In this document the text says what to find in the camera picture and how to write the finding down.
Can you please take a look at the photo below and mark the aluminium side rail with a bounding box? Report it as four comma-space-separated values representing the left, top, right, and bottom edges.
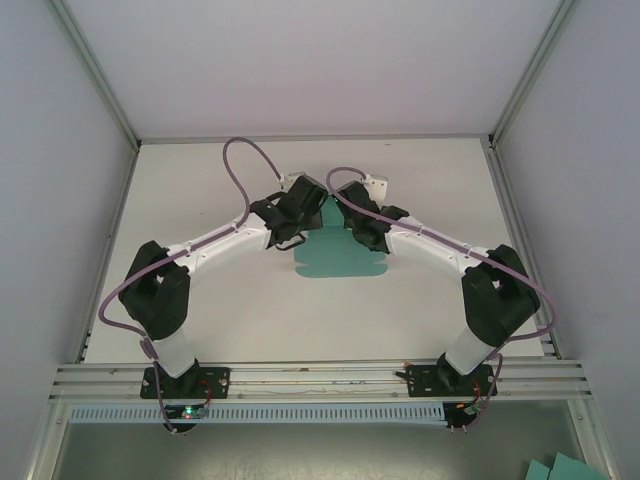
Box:
483, 147, 564, 359
74, 148, 140, 364

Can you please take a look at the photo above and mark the green cardboard sheet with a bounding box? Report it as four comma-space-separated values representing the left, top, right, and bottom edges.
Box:
548, 452, 609, 480
524, 459, 554, 480

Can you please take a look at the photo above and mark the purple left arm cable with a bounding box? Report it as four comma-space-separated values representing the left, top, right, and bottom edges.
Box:
99, 137, 292, 436

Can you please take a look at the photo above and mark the aluminium frame leg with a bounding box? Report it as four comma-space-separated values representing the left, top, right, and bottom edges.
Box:
568, 399, 617, 480
25, 403, 70, 480

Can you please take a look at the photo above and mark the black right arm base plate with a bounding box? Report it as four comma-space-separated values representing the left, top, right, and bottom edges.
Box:
394, 366, 496, 400

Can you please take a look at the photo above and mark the slotted white cable duct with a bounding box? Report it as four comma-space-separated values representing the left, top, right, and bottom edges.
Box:
67, 403, 447, 425

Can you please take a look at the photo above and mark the green cardboard box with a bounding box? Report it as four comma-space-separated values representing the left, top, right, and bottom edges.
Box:
292, 197, 390, 281

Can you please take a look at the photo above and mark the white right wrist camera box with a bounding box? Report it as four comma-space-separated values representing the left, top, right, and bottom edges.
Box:
363, 173, 390, 201

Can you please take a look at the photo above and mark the aluminium mounting rail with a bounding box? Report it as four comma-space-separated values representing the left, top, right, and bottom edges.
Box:
48, 360, 596, 404

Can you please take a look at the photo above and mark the aluminium frame post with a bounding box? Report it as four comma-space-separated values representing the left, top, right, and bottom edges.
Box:
487, 0, 581, 150
49, 0, 142, 150

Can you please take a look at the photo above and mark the circuit board with green light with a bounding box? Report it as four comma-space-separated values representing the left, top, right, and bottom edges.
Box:
164, 405, 209, 420

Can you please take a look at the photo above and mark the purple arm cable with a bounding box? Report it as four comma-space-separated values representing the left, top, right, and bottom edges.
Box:
325, 167, 560, 434
99, 137, 292, 436

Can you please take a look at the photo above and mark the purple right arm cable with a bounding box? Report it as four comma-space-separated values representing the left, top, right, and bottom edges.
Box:
325, 167, 560, 434

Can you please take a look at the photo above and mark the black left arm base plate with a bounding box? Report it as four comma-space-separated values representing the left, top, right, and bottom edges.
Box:
139, 366, 232, 401

